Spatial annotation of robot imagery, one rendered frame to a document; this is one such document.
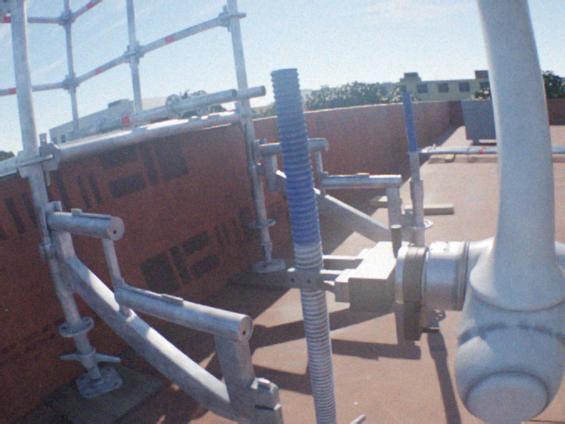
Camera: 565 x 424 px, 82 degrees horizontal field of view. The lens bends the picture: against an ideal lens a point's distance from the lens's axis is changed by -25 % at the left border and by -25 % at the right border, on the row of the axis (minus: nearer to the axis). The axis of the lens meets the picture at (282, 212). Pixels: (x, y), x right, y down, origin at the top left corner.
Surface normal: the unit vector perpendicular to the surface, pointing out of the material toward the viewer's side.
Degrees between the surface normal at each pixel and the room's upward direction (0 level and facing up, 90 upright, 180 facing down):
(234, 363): 90
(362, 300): 90
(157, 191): 90
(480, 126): 90
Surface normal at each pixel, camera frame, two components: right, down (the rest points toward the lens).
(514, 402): -0.46, 0.44
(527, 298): -0.37, -0.57
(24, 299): 0.87, 0.00
